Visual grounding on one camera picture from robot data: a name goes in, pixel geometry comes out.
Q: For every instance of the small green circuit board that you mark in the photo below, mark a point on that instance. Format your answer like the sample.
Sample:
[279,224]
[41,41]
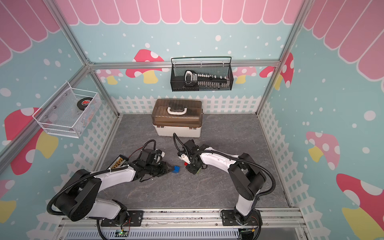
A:
[122,233]

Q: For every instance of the beige toolbox with brown lid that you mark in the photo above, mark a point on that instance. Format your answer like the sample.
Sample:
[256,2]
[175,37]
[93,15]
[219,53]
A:
[179,116]

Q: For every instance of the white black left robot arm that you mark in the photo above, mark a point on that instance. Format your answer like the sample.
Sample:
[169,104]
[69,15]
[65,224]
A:
[78,199]

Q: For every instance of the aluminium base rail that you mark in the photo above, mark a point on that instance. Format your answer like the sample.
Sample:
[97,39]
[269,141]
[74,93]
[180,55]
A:
[212,218]

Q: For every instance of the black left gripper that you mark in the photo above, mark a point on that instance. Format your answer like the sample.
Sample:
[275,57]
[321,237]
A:
[164,170]

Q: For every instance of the black tape roll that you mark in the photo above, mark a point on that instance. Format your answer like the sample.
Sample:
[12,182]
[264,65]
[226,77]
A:
[83,103]

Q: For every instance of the blue square lego brick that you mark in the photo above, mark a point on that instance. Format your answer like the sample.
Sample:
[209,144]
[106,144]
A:
[176,169]

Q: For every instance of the black wire wall basket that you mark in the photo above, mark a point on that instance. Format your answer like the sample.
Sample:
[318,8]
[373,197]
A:
[217,66]

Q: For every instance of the socket bit set in basket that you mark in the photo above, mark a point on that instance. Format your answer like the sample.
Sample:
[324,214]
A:
[201,81]

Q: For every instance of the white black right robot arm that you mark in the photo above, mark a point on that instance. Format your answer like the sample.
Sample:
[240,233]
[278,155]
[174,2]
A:
[251,180]

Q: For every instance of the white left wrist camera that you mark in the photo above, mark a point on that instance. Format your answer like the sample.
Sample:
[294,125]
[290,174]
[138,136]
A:
[159,152]

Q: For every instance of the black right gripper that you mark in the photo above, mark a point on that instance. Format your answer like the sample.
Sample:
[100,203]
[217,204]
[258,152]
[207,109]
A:
[190,170]

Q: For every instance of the white wire wall basket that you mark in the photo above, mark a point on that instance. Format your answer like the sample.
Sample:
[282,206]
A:
[60,116]

